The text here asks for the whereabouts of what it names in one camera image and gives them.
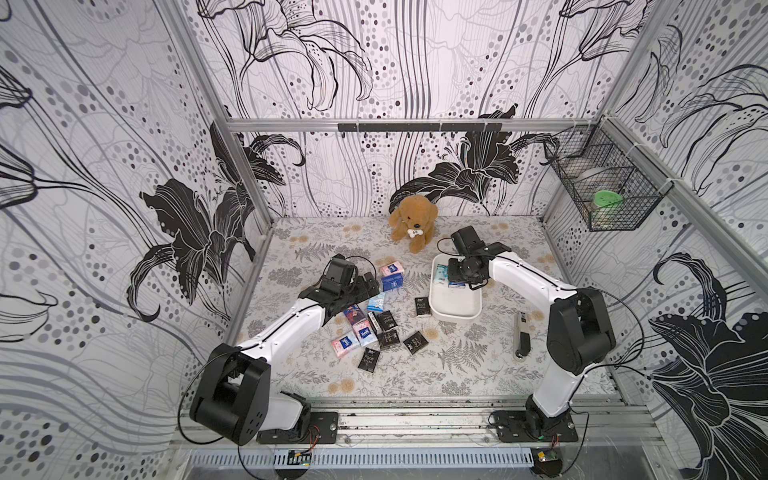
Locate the blue Tempo tissue pack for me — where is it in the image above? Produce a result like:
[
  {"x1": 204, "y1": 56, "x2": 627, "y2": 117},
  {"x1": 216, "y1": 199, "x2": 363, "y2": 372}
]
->
[{"x1": 381, "y1": 273, "x2": 404, "y2": 292}]

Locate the pink Tempo tissue pack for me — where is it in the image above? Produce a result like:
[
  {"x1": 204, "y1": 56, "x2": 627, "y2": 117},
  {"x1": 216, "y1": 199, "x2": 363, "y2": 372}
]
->
[{"x1": 380, "y1": 261, "x2": 405, "y2": 277}]

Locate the teal cartoon tissue pack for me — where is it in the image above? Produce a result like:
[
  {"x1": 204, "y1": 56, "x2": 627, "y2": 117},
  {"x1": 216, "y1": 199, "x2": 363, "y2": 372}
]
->
[{"x1": 433, "y1": 264, "x2": 449, "y2": 286}]

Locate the dark blue picture tissue pack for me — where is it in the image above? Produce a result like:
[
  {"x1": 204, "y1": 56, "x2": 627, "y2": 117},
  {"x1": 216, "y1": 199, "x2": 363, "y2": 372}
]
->
[{"x1": 343, "y1": 304, "x2": 367, "y2": 325}]

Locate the light blue tissue pack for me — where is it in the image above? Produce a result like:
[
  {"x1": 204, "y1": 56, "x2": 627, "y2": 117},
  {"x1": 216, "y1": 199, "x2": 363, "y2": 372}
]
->
[{"x1": 367, "y1": 292, "x2": 386, "y2": 313}]

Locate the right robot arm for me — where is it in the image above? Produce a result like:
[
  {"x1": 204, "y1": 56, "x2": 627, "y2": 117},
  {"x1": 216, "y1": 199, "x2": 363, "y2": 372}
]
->
[{"x1": 448, "y1": 226, "x2": 616, "y2": 423}]

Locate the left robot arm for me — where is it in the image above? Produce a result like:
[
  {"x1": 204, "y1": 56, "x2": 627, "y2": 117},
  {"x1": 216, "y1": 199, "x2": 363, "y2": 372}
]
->
[{"x1": 188, "y1": 254, "x2": 379, "y2": 446}]

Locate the white storage box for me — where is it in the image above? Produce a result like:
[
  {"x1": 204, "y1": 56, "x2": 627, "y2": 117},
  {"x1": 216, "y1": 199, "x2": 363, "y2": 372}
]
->
[{"x1": 428, "y1": 253, "x2": 482, "y2": 322}]

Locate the black tissue pack upright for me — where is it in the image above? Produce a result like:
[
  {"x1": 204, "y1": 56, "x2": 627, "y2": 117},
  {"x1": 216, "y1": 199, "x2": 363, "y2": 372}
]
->
[{"x1": 368, "y1": 312, "x2": 382, "y2": 337}]

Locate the black Face tissue pack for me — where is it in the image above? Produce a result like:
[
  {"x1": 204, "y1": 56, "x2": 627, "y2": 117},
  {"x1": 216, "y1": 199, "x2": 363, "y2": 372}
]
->
[{"x1": 376, "y1": 310, "x2": 398, "y2": 332}]

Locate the pink tissue pack middle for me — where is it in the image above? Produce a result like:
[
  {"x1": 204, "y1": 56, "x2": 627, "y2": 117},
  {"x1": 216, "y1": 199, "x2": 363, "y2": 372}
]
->
[{"x1": 352, "y1": 320, "x2": 378, "y2": 347}]

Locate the black pack lower middle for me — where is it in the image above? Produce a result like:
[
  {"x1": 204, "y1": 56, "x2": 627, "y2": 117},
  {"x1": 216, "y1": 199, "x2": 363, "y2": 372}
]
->
[{"x1": 377, "y1": 329, "x2": 401, "y2": 351}]

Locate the black Face pack right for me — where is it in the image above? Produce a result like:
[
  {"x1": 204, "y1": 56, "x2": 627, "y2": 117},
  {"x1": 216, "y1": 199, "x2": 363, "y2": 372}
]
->
[{"x1": 414, "y1": 297, "x2": 431, "y2": 317}]

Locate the pink tissue pack front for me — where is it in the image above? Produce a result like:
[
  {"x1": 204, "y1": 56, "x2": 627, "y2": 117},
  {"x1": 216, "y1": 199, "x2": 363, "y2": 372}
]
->
[{"x1": 331, "y1": 332, "x2": 360, "y2": 359}]

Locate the black pack lower right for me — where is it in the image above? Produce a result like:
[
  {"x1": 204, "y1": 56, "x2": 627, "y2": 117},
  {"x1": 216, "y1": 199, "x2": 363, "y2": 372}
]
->
[{"x1": 403, "y1": 331, "x2": 429, "y2": 355}]

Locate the black pack front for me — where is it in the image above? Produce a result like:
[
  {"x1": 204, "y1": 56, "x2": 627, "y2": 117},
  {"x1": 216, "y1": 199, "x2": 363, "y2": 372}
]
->
[{"x1": 357, "y1": 347, "x2": 381, "y2": 373}]

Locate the brown plush dog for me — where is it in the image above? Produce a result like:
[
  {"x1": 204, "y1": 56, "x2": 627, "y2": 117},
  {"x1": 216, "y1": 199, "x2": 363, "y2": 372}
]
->
[{"x1": 388, "y1": 195, "x2": 439, "y2": 254}]

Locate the black and silver stapler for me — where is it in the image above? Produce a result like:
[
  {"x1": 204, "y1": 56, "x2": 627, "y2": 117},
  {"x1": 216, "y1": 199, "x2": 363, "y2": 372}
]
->
[{"x1": 515, "y1": 312, "x2": 531, "y2": 359}]

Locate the green lidded container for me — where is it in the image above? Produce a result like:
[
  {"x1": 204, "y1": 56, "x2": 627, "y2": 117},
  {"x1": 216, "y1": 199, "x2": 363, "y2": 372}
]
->
[{"x1": 591, "y1": 190, "x2": 624, "y2": 230}]

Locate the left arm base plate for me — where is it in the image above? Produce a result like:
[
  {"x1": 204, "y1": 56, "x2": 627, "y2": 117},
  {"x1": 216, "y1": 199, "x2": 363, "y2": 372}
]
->
[{"x1": 256, "y1": 411, "x2": 339, "y2": 447}]

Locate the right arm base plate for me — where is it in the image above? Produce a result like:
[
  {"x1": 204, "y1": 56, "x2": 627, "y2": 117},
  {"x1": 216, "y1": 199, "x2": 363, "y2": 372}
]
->
[{"x1": 490, "y1": 410, "x2": 579, "y2": 444}]

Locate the black wire basket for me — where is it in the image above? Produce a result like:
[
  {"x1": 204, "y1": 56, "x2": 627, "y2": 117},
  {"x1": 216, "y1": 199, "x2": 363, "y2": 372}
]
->
[{"x1": 546, "y1": 125, "x2": 673, "y2": 232}]

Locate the white cable duct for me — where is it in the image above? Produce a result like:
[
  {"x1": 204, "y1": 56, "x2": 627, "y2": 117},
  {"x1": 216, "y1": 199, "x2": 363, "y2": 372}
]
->
[{"x1": 190, "y1": 447, "x2": 534, "y2": 470}]

